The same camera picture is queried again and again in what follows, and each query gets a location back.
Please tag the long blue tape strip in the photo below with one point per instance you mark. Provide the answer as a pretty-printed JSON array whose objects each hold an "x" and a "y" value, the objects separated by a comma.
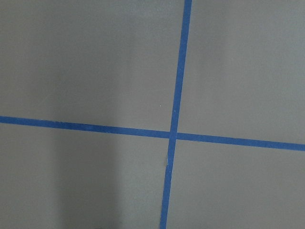
[{"x": 175, "y": 112}]

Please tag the crossing blue tape strip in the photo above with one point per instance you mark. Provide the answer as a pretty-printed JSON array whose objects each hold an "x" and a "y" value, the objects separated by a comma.
[{"x": 151, "y": 133}]

